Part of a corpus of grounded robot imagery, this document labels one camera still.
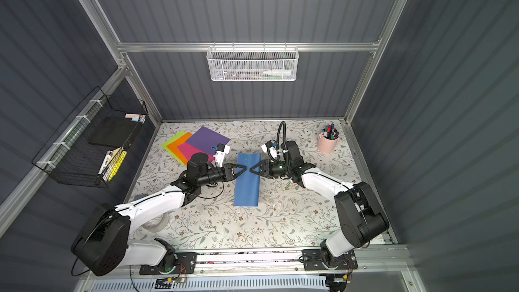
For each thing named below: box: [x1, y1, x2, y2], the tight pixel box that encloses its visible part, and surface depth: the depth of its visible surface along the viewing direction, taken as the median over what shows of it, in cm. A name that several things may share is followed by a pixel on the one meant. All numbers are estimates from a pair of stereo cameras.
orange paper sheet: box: [166, 131, 193, 166], surface depth 112 cm
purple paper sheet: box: [185, 126, 231, 157], surface depth 115 cm
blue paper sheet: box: [233, 152, 262, 207], surface depth 80 cm
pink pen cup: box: [317, 123, 340, 155], surface depth 101 cm
